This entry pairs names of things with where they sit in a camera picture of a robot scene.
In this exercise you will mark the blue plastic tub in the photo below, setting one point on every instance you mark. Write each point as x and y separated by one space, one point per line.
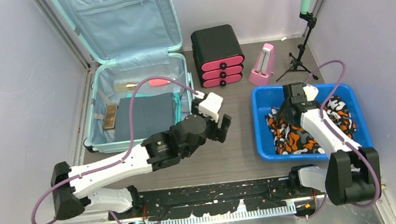
263 98

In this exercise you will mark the grey cloth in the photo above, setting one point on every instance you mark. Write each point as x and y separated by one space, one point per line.
151 115

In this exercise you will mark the pink tube bottle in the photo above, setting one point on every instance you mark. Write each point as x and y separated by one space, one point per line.
159 82

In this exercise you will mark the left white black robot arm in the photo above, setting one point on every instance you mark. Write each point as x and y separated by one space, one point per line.
84 188

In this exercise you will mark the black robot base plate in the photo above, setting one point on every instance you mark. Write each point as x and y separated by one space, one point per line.
215 199

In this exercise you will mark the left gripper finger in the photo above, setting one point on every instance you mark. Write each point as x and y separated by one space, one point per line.
225 124
195 107

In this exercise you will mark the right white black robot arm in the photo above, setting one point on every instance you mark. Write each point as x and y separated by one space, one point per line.
337 155

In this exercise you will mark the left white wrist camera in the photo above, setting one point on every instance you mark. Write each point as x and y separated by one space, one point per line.
211 104

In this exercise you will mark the black tripod stand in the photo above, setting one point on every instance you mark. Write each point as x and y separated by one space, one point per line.
296 62

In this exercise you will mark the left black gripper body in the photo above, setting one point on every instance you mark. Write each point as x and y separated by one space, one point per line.
210 132

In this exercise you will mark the orange black camouflage garment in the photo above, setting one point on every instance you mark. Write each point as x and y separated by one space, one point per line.
293 140

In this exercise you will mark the teal cloth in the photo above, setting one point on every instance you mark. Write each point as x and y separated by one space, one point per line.
176 99

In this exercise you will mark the pink metronome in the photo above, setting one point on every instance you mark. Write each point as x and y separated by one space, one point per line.
263 70

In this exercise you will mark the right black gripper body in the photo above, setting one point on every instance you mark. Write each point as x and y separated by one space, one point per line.
284 114

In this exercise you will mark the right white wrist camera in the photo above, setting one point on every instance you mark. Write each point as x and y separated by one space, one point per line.
311 92

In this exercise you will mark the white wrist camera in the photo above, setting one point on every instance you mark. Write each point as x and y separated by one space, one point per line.
311 92
211 104

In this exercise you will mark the aluminium rail frame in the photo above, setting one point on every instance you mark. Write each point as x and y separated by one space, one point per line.
301 207

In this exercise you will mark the light blue hard-shell suitcase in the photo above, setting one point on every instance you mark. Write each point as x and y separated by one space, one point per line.
132 41

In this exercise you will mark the black and pink drawer box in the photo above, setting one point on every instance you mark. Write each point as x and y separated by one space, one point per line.
218 56

